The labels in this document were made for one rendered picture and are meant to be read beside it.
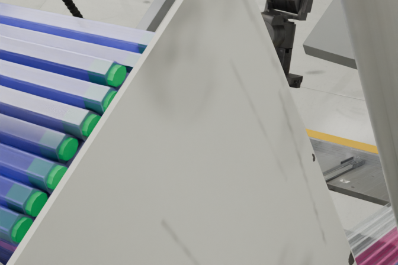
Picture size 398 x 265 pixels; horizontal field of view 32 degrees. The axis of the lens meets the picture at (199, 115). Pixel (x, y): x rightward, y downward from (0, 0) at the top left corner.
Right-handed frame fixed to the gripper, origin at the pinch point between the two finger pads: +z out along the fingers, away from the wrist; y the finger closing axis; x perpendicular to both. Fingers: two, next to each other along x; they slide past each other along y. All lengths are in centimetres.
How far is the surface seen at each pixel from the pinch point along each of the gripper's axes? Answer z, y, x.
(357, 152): 2.1, 21.2, -3.3
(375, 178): 3.9, 28.1, -11.6
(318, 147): 3.2, 13.4, -3.2
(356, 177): 3.9, 25.4, -14.2
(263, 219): -17, 49, -99
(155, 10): -23, 15, -64
